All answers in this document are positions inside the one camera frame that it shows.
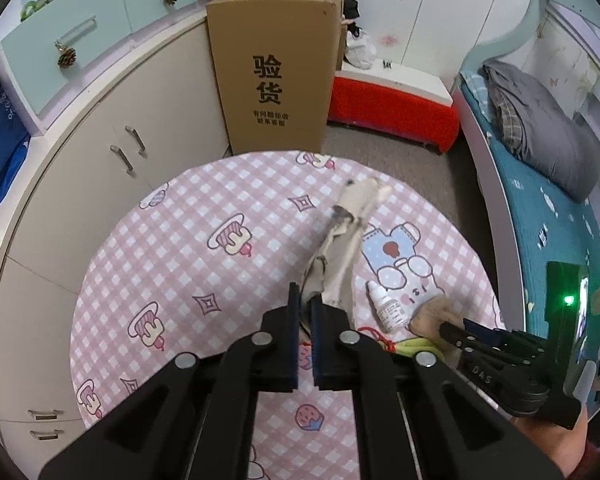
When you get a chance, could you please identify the metal cabinet handle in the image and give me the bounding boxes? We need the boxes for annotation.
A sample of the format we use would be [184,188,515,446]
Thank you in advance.
[123,125,147,157]
[109,144,136,177]

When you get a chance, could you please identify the person's right forearm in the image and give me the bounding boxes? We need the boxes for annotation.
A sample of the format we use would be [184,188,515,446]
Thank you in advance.
[512,402,600,480]

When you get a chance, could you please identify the beige paper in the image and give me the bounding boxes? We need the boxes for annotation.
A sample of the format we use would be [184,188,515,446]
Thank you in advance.
[300,176,394,342]

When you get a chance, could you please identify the blue printed bedsheet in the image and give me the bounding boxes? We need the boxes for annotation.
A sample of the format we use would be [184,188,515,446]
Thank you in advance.
[459,69,600,413]

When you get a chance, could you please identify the teal bed headboard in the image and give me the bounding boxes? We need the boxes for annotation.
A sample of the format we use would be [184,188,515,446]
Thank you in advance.
[466,0,548,77]

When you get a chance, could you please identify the red storage bench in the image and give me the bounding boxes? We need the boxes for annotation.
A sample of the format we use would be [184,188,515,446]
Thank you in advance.
[327,62,461,155]

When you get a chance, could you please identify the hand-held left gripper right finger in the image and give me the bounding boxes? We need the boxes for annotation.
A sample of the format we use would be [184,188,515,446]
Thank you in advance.
[311,294,566,480]

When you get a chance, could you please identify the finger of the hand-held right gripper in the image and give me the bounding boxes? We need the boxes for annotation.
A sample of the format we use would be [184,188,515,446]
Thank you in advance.
[438,321,482,350]
[461,317,507,342]

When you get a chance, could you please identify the green fuzzy cloth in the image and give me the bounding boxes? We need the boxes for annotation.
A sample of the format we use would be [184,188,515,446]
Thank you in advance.
[392,337,449,364]

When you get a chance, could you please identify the tall cardboard box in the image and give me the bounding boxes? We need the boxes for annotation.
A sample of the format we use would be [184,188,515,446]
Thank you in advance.
[206,0,345,157]

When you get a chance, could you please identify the pink checkered tablecloth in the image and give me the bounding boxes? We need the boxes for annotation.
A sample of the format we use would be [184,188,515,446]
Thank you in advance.
[70,150,502,480]

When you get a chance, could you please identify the teal drawer unit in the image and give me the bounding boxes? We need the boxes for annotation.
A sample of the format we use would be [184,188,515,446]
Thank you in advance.
[0,0,199,134]

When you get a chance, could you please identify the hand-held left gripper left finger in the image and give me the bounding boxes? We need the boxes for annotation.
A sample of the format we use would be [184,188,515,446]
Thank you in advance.
[39,282,301,480]

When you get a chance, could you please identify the grey blanket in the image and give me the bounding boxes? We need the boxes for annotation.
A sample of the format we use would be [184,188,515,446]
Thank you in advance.
[482,58,600,204]

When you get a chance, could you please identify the beige cabinet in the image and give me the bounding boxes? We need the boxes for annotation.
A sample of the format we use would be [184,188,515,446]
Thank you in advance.
[0,10,232,463]

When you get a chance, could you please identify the grey bed frame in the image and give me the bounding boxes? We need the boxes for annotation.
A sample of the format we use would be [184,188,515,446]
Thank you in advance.
[452,74,531,333]

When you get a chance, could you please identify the blue bag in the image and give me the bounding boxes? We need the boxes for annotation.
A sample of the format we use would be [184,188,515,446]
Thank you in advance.
[0,87,31,219]

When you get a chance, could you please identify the red string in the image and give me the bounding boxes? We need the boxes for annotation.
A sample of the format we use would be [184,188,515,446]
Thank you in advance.
[357,327,399,357]

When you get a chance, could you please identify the beige fuzzy cloth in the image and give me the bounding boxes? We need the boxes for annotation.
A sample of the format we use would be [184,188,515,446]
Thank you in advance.
[408,294,464,342]

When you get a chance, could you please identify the white eye drop bottle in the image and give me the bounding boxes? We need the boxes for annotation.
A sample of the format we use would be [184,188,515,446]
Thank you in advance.
[366,282,406,335]

